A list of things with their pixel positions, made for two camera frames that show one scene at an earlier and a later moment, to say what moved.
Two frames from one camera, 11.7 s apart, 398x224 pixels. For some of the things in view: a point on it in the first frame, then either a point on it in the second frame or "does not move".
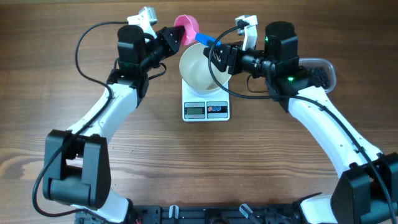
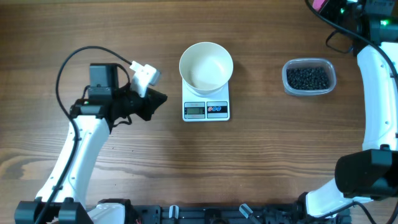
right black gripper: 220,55 → 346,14
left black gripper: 167,35 → 151,102
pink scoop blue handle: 190,34 → 318,4
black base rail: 204,214 does not move
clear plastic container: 323,74 does not move
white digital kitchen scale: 214,107 does not move
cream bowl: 196,71 does not move
